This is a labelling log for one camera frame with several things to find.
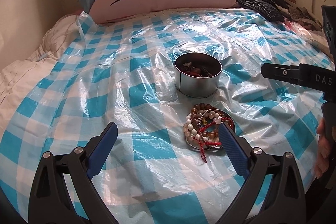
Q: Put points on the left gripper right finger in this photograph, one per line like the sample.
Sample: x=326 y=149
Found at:
x=285 y=199

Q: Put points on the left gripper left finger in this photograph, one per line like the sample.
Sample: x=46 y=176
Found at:
x=50 y=200

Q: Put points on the right hand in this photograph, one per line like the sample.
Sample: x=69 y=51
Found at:
x=324 y=149

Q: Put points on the pile of clothes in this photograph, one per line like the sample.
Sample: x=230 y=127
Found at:
x=306 y=26

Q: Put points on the black shiny jacket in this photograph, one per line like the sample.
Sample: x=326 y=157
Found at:
x=266 y=8

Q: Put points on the round metal tin lid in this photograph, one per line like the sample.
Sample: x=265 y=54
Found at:
x=201 y=128

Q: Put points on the round metal tin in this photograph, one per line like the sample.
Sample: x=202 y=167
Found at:
x=197 y=74

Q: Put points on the white quilt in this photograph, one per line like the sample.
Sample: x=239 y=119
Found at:
x=18 y=78

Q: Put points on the blue checkered plastic sheet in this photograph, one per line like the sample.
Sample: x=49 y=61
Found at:
x=124 y=73

